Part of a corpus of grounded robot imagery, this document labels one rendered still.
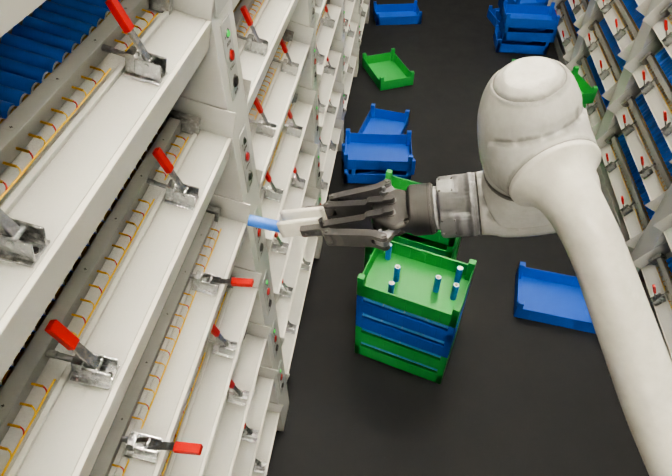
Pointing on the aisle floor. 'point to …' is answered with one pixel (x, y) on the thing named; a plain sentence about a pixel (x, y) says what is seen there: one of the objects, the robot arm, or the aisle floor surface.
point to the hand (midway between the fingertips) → (302, 221)
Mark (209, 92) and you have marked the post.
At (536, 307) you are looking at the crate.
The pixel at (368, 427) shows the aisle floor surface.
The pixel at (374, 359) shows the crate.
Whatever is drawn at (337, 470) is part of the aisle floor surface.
